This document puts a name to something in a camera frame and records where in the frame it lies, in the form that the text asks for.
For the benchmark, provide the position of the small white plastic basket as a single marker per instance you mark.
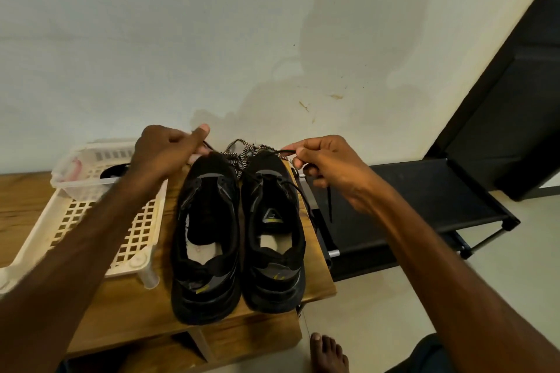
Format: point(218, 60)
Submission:
point(74, 180)

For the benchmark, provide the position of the person's left hand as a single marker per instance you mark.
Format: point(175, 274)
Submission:
point(166, 150)

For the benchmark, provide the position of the person's blue shorts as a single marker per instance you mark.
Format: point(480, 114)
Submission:
point(424, 358)

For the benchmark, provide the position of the black shoe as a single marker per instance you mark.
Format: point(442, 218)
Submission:
point(273, 272)
point(207, 281)

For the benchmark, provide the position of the black shoe rack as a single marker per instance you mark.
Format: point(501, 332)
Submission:
point(411, 202)

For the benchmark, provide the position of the dark door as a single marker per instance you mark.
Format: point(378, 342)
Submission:
point(507, 97)

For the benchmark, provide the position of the person's right hand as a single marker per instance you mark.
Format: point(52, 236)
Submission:
point(337, 167)

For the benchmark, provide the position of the person's right forearm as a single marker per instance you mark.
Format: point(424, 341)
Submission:
point(464, 290)

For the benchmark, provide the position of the single black shoelace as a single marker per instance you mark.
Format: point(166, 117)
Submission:
point(297, 178)

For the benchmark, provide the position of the black shoelaces bundle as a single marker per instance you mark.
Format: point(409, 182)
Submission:
point(114, 172)

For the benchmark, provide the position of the low wooden table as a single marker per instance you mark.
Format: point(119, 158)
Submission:
point(17, 202)

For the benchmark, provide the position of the large white plastic tray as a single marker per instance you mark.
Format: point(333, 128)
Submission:
point(131, 237)

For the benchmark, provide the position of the person's left forearm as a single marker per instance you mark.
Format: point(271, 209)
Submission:
point(61, 272)

